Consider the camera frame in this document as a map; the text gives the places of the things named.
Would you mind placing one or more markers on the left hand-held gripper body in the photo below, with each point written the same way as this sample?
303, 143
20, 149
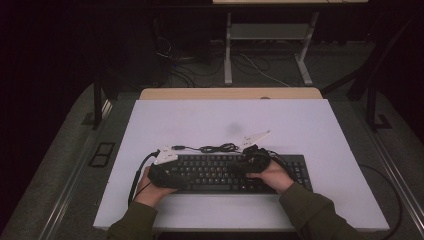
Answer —
166, 176

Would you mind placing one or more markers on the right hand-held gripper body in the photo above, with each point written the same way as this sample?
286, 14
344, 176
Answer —
256, 160

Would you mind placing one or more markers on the black keyboard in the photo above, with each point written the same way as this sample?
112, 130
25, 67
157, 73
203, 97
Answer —
213, 173

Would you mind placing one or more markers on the person's left hand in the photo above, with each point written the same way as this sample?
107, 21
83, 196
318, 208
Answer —
150, 193

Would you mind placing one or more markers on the person's right hand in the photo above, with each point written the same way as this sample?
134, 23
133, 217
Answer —
273, 178

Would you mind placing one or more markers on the white board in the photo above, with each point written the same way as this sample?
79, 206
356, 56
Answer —
233, 116

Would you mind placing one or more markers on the black floor socket plate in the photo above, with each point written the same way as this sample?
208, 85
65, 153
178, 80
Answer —
101, 154

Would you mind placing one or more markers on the black metal stand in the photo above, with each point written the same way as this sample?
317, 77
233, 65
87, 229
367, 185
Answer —
97, 106
371, 110

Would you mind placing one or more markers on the aluminium floor rail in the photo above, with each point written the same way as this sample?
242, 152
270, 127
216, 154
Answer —
71, 186
396, 176

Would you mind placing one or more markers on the white metal desk frame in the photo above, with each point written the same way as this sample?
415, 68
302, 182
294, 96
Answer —
266, 31

